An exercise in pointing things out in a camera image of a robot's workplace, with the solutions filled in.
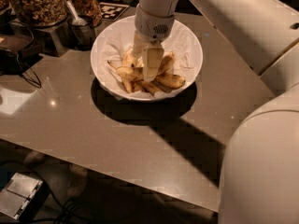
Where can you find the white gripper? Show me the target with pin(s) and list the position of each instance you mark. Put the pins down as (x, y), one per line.
(151, 27)

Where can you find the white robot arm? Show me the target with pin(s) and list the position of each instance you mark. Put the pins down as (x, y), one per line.
(259, 181)

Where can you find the left upright banana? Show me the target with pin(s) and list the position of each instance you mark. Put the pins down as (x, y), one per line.
(129, 73)

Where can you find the white bowl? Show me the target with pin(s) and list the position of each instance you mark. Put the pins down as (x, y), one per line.
(187, 44)

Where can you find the bottom small banana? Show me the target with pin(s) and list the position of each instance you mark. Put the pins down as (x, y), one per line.
(148, 87)

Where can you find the long-stem banana right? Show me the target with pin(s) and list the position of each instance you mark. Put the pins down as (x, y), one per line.
(170, 80)

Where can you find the black white marker tag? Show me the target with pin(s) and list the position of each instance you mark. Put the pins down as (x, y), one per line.
(110, 11)

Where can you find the dark cup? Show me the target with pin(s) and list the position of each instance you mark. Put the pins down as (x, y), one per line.
(83, 36)

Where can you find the white plastic spoon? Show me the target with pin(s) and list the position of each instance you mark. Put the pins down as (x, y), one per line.
(76, 19)

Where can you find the metal jar stand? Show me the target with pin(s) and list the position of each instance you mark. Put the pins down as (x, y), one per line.
(53, 41)

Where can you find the large glass nut jar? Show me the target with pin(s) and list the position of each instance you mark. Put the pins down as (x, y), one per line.
(39, 13)

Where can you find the grey box on floor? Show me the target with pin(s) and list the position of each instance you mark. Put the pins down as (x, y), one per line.
(17, 195)

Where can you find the black device with cables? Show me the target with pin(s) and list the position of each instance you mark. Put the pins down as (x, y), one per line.
(19, 52)

